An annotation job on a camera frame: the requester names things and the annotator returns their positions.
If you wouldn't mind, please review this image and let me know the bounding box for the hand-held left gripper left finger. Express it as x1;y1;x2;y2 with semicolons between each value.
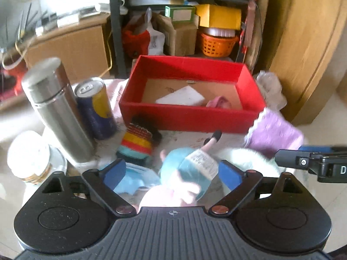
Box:
41;158;137;218

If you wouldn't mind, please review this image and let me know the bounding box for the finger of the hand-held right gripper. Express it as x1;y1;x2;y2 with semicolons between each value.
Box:
275;149;323;170
298;146;347;155

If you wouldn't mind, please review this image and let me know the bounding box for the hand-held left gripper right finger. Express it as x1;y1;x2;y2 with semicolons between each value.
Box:
208;159;306;217

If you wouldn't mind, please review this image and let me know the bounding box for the blue face mask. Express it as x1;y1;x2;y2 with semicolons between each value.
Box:
108;162;161;196

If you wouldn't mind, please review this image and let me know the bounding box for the pink purple fluffy towel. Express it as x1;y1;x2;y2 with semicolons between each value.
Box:
243;108;304;159

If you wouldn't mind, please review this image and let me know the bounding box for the pig plush toy blue dress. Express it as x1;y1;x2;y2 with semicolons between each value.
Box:
139;130;226;215

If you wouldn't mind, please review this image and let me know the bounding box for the red cardboard box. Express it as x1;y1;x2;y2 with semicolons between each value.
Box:
119;55;267;135

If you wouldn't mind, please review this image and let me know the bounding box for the pink plush toy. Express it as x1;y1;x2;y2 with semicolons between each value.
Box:
205;96;232;111

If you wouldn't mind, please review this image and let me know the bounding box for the white furry cloth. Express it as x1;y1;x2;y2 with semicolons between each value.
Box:
224;147;283;180

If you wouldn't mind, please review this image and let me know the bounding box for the rainbow striped cloth item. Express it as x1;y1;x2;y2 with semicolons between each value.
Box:
116;116;162;166

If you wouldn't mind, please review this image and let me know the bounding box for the blue yellow drink can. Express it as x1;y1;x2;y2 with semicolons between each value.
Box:
73;77;118;141

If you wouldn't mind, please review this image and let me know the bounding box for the white fluffy cloth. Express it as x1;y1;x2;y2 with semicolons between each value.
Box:
256;70;288;112

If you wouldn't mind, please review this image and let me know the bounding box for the floral tablecloth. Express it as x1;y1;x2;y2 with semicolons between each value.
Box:
41;78;261;168

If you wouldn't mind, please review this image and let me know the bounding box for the stainless steel thermos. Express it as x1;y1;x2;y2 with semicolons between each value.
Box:
21;58;96;163

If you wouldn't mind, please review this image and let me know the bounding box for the white jar gold band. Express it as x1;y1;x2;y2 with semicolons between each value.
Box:
7;130;68;186

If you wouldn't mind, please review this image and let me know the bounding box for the white foam sheet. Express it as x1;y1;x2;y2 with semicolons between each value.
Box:
155;85;207;107

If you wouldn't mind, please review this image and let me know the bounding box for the wooden cabinet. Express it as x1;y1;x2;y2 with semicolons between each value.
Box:
267;0;347;125

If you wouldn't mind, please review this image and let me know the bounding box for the orange plastic basket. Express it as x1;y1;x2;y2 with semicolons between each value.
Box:
200;32;239;58

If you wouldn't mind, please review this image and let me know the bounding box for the red white plastic bag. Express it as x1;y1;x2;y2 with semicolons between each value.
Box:
121;8;166;59

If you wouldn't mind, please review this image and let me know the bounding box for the wooden desk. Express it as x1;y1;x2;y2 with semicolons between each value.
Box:
0;13;112;111

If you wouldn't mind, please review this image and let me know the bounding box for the black shelf rack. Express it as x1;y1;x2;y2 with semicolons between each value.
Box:
108;0;261;80

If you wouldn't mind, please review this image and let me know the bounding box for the red leaning panel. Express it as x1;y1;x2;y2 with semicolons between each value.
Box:
235;0;269;66

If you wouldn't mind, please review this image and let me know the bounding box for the brown cardboard box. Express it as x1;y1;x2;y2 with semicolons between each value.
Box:
157;15;200;56

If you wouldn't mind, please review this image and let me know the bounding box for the yellow box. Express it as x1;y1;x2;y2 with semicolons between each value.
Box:
195;4;242;31

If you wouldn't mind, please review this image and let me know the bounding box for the green white box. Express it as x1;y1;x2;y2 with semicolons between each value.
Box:
164;5;196;24

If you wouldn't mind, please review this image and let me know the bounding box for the yellow cable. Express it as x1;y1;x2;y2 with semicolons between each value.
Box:
13;0;114;78

